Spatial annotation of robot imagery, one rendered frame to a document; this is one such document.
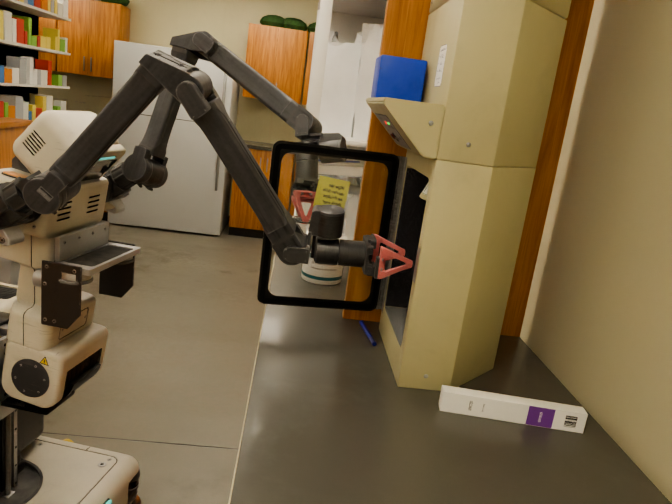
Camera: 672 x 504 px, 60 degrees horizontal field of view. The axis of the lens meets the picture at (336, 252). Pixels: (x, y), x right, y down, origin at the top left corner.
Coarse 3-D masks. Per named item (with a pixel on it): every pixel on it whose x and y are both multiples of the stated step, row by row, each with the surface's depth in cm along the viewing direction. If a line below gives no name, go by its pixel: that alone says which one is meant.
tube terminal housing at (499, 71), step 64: (512, 0) 104; (448, 64) 109; (512, 64) 106; (448, 128) 109; (512, 128) 113; (448, 192) 112; (512, 192) 120; (448, 256) 115; (512, 256) 128; (384, 320) 145; (448, 320) 118; (448, 384) 122
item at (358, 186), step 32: (288, 160) 136; (320, 160) 137; (352, 160) 139; (288, 192) 138; (320, 192) 139; (352, 192) 141; (384, 192) 142; (352, 224) 143; (288, 288) 144; (320, 288) 146; (352, 288) 147
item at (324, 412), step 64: (320, 320) 153; (256, 384) 114; (320, 384) 118; (384, 384) 122; (512, 384) 130; (256, 448) 94; (320, 448) 96; (384, 448) 99; (448, 448) 101; (512, 448) 104; (576, 448) 107
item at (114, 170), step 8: (112, 168) 165; (120, 168) 163; (112, 176) 163; (120, 176) 162; (112, 184) 163; (120, 184) 164; (128, 184) 165; (120, 192) 165; (128, 192) 173; (112, 200) 166
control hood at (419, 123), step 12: (372, 108) 133; (384, 108) 112; (396, 108) 107; (408, 108) 107; (420, 108) 108; (432, 108) 108; (444, 108) 108; (396, 120) 108; (408, 120) 108; (420, 120) 108; (432, 120) 108; (408, 132) 108; (420, 132) 109; (432, 132) 109; (408, 144) 117; (420, 144) 109; (432, 144) 109; (432, 156) 110
